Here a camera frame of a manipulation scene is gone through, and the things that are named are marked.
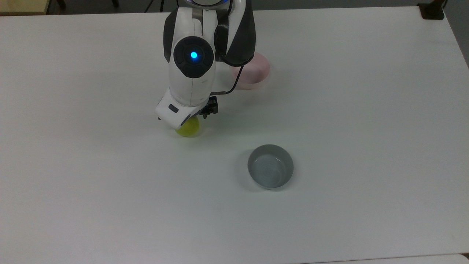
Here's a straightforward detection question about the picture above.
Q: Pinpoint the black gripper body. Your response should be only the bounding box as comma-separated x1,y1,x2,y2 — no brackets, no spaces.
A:
203,96,219,115

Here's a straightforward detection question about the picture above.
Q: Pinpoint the green pear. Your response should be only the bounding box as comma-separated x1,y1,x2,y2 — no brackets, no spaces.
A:
175,117,201,138

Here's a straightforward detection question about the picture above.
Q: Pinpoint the pink bowl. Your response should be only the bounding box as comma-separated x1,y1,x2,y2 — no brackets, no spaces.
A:
230,52,271,91

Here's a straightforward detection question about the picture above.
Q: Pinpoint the grey bowl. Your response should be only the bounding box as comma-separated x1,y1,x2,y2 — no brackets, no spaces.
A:
247,144,294,190

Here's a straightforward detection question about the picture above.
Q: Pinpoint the light wooden board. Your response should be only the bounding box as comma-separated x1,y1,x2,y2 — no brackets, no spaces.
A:
0,0,51,15

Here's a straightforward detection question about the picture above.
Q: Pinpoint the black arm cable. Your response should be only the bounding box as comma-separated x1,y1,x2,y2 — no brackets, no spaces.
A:
212,22,255,96

